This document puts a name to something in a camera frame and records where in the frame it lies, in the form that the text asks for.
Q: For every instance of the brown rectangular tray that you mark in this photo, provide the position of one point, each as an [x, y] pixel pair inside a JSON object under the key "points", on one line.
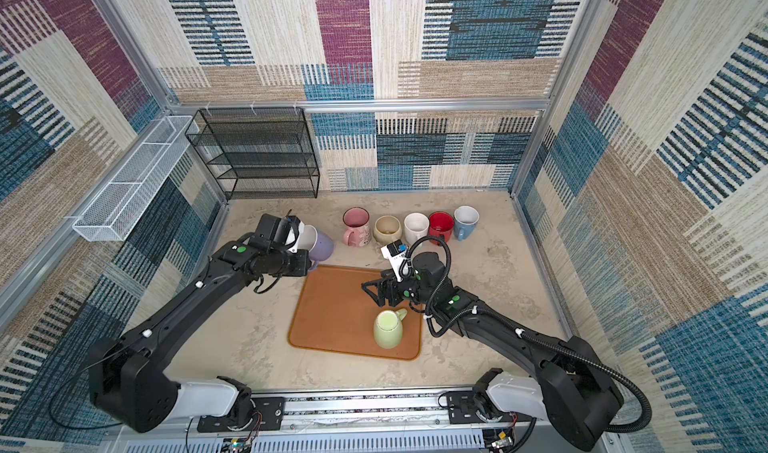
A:
{"points": [[334, 314]]}

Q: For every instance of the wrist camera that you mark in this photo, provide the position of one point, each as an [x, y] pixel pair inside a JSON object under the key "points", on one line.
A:
{"points": [[395, 253], [295, 228]]}

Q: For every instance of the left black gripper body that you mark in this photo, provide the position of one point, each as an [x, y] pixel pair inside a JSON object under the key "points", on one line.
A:
{"points": [[297, 264]]}

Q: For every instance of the red mug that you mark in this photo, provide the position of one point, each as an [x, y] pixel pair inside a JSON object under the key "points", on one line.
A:
{"points": [[441, 225]]}

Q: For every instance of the white wire mesh basket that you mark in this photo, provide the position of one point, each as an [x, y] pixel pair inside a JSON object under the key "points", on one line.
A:
{"points": [[114, 212]]}

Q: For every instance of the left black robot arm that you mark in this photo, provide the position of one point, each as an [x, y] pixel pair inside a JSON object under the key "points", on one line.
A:
{"points": [[126, 376]]}

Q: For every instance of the purple mug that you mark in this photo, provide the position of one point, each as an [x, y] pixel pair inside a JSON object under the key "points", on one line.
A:
{"points": [[319, 246]]}

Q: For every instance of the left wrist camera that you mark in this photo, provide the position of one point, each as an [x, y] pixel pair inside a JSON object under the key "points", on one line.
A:
{"points": [[295, 228]]}

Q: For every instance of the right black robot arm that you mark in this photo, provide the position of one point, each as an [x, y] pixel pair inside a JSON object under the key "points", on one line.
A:
{"points": [[567, 384]]}

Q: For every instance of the blue polka dot mug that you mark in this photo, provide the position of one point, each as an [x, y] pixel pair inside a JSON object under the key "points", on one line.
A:
{"points": [[466, 219]]}

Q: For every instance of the beige speckled mug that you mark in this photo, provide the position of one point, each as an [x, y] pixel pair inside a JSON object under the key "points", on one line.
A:
{"points": [[387, 229]]}

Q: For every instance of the light green mug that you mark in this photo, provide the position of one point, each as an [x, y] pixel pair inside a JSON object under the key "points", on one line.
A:
{"points": [[388, 328]]}

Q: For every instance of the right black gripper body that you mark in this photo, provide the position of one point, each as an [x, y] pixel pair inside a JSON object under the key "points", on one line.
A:
{"points": [[407, 289]]}

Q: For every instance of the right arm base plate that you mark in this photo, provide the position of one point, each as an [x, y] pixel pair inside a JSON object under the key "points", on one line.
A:
{"points": [[461, 409]]}

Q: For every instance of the pink patterned mug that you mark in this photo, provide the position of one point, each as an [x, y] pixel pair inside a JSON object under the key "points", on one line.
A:
{"points": [[357, 224]]}

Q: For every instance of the black wire shelf rack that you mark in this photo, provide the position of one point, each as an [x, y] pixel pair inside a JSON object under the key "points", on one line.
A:
{"points": [[257, 153]]}

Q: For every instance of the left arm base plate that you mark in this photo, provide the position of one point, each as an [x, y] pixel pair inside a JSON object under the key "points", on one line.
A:
{"points": [[265, 414]]}

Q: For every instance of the white mug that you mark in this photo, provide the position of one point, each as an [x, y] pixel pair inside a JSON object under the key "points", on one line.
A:
{"points": [[416, 226]]}

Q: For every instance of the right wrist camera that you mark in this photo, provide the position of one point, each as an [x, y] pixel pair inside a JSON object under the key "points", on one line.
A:
{"points": [[395, 253]]}

